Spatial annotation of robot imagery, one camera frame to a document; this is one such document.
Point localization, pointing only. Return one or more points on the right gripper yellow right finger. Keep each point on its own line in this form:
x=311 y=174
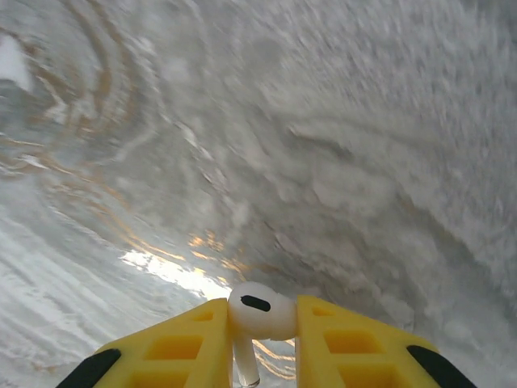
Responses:
x=313 y=355

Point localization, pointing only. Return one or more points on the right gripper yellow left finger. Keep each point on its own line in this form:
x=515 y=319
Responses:
x=210 y=335

